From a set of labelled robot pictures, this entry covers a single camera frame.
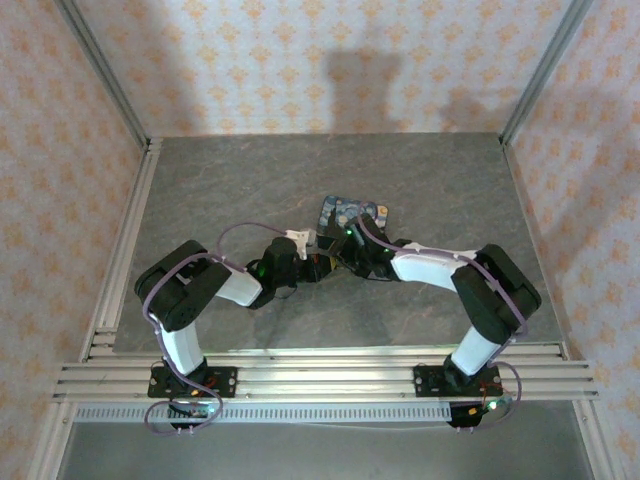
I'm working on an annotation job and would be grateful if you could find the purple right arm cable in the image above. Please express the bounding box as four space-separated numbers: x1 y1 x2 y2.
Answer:
355 201 529 432

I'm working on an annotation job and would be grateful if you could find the aluminium lower frame leg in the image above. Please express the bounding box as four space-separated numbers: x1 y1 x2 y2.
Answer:
27 399 76 480
572 399 619 480

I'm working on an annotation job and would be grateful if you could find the aluminium side rail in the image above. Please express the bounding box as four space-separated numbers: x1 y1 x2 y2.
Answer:
501 142 571 361
79 138 164 361

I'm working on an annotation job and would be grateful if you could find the blue starry print box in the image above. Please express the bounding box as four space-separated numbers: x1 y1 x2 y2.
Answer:
313 193 392 241

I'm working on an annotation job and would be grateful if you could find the grey slotted cable duct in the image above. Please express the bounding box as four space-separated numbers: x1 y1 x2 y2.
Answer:
73 402 455 425

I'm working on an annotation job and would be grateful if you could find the aluminium frame post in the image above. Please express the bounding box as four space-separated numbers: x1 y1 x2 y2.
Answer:
53 0 151 147
498 0 594 147

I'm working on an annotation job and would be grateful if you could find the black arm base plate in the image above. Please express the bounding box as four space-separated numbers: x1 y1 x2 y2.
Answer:
147 366 238 400
413 364 502 400

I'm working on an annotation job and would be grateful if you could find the wide aluminium base rail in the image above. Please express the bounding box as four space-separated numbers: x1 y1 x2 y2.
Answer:
52 360 600 402

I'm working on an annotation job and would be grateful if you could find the black base electronics mount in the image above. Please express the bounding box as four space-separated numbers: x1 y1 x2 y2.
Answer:
167 399 224 432
447 394 514 432

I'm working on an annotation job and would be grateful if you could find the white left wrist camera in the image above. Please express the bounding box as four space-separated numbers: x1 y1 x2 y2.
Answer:
284 228 319 260

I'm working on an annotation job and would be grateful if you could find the narrow aluminium cross rail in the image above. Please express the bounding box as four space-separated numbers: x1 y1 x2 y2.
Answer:
79 345 569 362

